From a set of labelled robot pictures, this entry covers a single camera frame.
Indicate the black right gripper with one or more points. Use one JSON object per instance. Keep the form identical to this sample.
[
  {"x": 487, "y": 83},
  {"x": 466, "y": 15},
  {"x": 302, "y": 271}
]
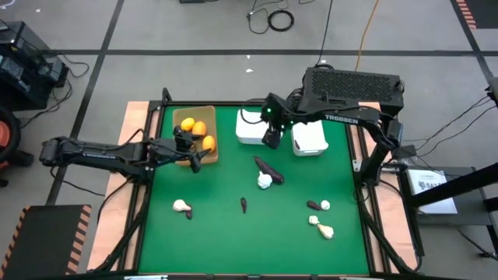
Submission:
[{"x": 272, "y": 138}]

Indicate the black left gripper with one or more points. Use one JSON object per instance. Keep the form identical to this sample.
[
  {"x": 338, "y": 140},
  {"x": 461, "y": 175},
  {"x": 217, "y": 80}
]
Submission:
[{"x": 169, "y": 149}]

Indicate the orange mandarin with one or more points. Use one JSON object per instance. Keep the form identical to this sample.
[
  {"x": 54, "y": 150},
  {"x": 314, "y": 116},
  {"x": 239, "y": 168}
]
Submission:
[
  {"x": 209, "y": 143},
  {"x": 199, "y": 128}
]

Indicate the yellow lemon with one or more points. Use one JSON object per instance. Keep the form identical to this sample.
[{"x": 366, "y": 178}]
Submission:
[{"x": 188, "y": 124}]

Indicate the large purple eggplant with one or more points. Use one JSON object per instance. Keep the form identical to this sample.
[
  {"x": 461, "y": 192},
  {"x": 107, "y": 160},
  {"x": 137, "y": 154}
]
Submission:
[{"x": 270, "y": 171}]

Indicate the small purple eggplant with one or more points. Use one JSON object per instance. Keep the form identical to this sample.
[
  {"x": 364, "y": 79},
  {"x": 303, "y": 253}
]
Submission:
[
  {"x": 243, "y": 205},
  {"x": 313, "y": 205},
  {"x": 189, "y": 214}
]

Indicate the small white garlic bulb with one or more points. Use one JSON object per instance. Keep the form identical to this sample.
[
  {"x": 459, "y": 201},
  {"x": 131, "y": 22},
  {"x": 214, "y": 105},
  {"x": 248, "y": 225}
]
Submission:
[
  {"x": 325, "y": 205},
  {"x": 313, "y": 220}
]

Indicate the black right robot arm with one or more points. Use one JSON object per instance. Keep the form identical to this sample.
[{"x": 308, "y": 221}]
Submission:
[{"x": 342, "y": 118}]

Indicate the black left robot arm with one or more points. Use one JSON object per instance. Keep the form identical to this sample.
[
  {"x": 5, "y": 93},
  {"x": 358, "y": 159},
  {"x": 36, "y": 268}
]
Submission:
[{"x": 97, "y": 153}]

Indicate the wide white plastic basket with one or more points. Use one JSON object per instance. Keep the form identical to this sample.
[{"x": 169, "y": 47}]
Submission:
[{"x": 249, "y": 132}]

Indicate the brown rectangular basket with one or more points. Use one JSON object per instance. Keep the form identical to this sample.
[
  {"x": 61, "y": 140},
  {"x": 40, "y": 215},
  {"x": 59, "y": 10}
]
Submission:
[{"x": 202, "y": 114}]

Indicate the narrow white plastic basket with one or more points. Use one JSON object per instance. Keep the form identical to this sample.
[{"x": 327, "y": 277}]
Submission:
[{"x": 311, "y": 140}]

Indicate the light wooden side board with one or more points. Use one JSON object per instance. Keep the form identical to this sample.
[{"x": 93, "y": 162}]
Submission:
[
  {"x": 134, "y": 116},
  {"x": 389, "y": 210}
]

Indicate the green table mat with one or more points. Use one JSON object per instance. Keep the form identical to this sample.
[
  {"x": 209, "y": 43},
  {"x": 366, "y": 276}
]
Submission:
[{"x": 218, "y": 218}]

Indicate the black computer case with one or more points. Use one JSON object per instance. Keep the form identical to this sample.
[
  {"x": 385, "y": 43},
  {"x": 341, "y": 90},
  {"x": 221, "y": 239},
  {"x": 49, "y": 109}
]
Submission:
[{"x": 350, "y": 83}]

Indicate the small black power box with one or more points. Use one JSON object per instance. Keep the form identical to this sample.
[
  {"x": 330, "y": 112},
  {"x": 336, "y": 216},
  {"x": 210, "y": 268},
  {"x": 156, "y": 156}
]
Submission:
[{"x": 406, "y": 153}]

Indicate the white printed paper sheet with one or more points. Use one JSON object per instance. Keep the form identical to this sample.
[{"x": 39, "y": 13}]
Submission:
[{"x": 432, "y": 194}]

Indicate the black orange-striped floor mat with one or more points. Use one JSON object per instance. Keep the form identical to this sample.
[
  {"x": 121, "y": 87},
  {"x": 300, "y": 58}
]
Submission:
[
  {"x": 484, "y": 11},
  {"x": 43, "y": 241}
]

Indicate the red and black vacuum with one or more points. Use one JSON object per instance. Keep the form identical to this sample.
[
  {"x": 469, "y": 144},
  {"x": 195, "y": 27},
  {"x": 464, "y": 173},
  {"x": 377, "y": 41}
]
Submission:
[{"x": 8, "y": 136}]

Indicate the black electronics box stack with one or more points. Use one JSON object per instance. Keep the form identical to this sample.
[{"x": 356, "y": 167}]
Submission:
[{"x": 23, "y": 70}]

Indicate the black diagonal beam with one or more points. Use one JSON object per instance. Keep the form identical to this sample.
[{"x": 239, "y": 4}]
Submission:
[{"x": 467, "y": 183}]

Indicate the silver metal bracket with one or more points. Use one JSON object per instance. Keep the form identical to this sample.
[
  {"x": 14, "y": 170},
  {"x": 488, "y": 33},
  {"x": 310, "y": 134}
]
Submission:
[{"x": 146, "y": 277}]

